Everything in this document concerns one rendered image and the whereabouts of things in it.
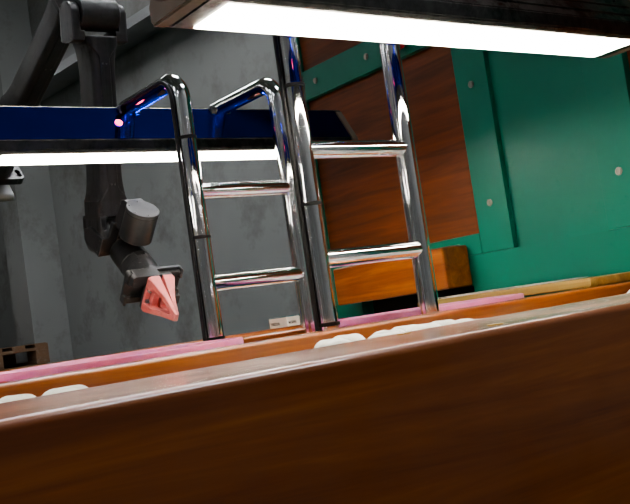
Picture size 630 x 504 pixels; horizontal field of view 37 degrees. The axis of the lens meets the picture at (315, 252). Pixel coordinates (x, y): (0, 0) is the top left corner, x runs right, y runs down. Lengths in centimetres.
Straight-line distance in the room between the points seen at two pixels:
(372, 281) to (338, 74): 42
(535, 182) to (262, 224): 379
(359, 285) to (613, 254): 51
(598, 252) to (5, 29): 647
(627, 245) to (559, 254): 12
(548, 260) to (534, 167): 15
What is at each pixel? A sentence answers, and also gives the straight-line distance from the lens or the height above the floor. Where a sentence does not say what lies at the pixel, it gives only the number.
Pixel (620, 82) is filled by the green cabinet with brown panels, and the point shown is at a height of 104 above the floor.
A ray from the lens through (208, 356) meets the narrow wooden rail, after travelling 85.
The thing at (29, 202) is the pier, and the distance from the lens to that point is 727.
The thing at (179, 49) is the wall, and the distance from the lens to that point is 589.
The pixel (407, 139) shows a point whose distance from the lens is 112.
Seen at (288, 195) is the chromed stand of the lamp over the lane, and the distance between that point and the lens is 130.
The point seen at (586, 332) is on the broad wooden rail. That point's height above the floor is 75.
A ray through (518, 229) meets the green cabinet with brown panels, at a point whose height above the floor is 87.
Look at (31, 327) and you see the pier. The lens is 717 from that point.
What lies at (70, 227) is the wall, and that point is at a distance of 713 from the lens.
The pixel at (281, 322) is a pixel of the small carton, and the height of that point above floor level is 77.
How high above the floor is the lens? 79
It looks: 4 degrees up
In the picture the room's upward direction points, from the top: 8 degrees counter-clockwise
